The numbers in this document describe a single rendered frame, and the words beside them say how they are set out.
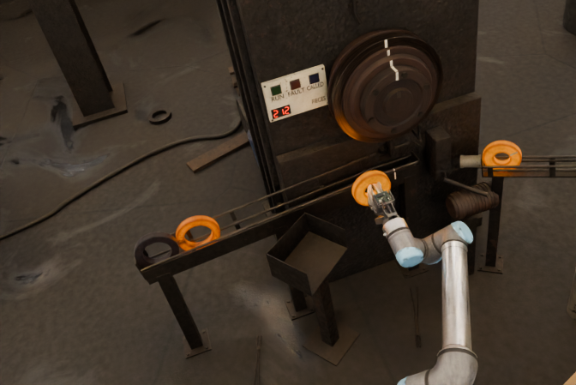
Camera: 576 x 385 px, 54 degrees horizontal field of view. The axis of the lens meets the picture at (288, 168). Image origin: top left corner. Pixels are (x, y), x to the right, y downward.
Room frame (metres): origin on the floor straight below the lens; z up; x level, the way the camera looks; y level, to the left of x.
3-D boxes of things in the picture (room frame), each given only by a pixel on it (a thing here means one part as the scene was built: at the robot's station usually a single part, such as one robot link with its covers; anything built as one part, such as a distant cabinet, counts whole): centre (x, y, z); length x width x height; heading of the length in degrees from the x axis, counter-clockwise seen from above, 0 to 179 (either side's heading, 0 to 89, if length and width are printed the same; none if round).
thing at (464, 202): (1.83, -0.80, 0.27); 0.22 x 0.13 x 0.53; 99
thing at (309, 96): (1.96, -0.10, 1.15); 0.26 x 0.02 x 0.18; 99
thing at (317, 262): (1.57, -0.01, 0.36); 0.26 x 0.20 x 0.72; 134
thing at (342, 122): (1.91, -0.45, 1.11); 0.47 x 0.06 x 0.47; 99
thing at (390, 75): (1.81, -0.47, 1.11); 0.28 x 0.06 x 0.28; 99
